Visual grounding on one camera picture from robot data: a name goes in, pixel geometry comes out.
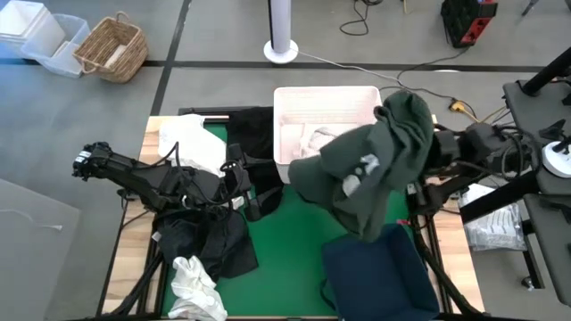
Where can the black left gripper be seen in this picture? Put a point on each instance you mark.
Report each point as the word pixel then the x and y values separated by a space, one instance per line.
pixel 235 178

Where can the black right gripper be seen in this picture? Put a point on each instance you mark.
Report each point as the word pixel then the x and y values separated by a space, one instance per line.
pixel 445 149

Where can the black garment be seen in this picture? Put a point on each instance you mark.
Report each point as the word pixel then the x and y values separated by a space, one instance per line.
pixel 223 249
pixel 254 129

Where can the dark green sweatshirt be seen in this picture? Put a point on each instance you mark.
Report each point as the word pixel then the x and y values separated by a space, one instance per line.
pixel 383 147

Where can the large white shirt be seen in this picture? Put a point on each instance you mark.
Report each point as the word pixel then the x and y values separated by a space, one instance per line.
pixel 319 138

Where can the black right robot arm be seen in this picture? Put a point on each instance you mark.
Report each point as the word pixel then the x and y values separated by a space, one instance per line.
pixel 486 142

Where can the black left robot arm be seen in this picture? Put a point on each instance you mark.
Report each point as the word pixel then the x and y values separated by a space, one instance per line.
pixel 134 176

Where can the green table mat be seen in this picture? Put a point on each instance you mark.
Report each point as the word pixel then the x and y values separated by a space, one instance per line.
pixel 290 249

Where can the small red clip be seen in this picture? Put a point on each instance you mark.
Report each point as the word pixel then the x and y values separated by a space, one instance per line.
pixel 402 221

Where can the clear bag of white items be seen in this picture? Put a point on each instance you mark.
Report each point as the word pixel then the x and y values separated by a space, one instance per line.
pixel 493 223

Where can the white lace garment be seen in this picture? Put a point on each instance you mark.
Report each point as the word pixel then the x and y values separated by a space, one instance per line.
pixel 192 142

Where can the black side table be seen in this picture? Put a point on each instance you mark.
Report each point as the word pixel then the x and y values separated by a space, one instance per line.
pixel 535 111

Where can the small white crumpled cloth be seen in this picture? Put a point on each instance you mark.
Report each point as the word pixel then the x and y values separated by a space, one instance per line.
pixel 196 290

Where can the white plastic laundry basket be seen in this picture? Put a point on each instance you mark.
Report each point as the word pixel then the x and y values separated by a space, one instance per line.
pixel 290 111

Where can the white round device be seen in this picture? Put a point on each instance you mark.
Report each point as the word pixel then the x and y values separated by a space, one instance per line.
pixel 555 162

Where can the red and black crate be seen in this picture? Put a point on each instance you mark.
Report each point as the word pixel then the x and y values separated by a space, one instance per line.
pixel 466 20

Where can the navy blue garment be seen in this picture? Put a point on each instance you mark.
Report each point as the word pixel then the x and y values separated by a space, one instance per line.
pixel 379 281

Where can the wicker basket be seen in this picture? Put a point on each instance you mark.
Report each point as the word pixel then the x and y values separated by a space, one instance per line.
pixel 111 49

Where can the clear floor mat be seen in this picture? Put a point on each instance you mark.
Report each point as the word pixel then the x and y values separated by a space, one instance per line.
pixel 35 267

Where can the clear plastic bin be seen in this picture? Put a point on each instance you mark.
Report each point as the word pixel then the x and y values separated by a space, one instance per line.
pixel 67 53

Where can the white lidded plastic box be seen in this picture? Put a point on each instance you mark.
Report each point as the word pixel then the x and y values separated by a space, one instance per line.
pixel 27 27

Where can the black metal table frame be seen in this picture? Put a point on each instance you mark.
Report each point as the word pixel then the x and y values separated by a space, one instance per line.
pixel 426 249

